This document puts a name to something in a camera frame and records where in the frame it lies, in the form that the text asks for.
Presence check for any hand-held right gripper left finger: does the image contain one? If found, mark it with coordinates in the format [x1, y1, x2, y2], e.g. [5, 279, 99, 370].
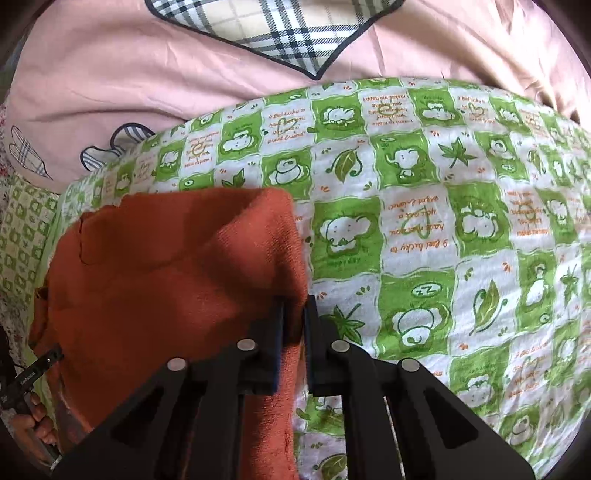
[51, 296, 286, 480]

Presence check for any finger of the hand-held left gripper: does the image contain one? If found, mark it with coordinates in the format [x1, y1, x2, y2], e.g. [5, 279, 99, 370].
[36, 344, 64, 371]

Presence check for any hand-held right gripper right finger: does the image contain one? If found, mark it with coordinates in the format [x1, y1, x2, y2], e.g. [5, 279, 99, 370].
[303, 294, 537, 480]

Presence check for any orange-red fleece garment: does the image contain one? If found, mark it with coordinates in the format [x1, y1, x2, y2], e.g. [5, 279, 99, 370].
[28, 187, 311, 480]

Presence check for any person's left hand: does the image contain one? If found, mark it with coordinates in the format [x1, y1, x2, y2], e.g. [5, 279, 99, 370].
[13, 401, 58, 460]

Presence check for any red floral bed sheet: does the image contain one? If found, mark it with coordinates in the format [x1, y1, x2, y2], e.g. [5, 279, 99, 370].
[0, 102, 51, 444]

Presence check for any green small-check pillow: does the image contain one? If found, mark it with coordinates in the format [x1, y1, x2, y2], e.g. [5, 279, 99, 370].
[0, 174, 62, 301]

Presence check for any green animal print blanket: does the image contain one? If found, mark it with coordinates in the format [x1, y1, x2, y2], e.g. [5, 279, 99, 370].
[46, 78, 591, 480]

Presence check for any pink quilt with plaid patches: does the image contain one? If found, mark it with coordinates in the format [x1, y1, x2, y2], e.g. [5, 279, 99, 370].
[8, 0, 583, 192]

